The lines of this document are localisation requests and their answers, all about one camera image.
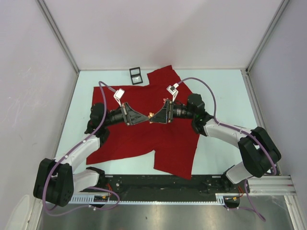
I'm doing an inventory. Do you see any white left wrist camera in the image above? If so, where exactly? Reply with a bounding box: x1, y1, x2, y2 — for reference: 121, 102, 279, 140
113, 88, 125, 107

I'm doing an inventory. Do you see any gold maple leaf brooch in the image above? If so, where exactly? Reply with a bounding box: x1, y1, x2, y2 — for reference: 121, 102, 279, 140
148, 113, 154, 124

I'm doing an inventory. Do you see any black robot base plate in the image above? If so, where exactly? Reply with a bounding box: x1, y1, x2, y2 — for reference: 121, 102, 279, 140
76, 175, 249, 207

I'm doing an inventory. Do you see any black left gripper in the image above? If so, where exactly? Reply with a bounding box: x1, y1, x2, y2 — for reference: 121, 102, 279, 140
103, 102, 148, 127

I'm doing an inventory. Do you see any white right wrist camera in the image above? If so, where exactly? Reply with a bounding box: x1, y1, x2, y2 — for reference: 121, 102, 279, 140
166, 83, 179, 102

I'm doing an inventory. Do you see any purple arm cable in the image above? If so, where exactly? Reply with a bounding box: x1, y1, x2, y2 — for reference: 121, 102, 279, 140
176, 77, 279, 222
42, 80, 120, 217

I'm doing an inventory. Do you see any grey slotted cable duct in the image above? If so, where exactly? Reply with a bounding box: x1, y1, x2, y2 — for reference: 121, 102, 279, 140
69, 193, 240, 206

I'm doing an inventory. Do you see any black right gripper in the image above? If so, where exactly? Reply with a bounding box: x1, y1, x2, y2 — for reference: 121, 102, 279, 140
149, 100, 195, 124

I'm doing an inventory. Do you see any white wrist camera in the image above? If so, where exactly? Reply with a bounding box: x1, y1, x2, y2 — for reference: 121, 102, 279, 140
166, 83, 179, 102
113, 88, 125, 107

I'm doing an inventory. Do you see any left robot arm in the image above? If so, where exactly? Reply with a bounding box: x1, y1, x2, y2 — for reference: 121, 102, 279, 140
33, 103, 149, 207

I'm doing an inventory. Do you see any small black open box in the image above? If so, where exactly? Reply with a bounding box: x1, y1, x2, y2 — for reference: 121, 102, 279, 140
129, 67, 143, 85

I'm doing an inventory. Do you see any red t-shirt garment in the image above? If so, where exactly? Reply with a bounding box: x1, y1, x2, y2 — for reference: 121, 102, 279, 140
86, 66, 199, 180

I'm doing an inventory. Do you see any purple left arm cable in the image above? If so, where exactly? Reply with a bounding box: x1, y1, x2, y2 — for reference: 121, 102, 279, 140
42, 80, 120, 217

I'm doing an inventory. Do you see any aluminium frame rail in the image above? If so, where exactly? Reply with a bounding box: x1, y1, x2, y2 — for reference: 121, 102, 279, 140
248, 176, 296, 196

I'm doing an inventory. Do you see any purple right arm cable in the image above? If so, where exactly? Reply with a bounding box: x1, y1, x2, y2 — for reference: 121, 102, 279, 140
176, 77, 279, 222

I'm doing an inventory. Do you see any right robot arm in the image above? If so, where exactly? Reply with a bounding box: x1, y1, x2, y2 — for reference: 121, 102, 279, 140
149, 93, 281, 192

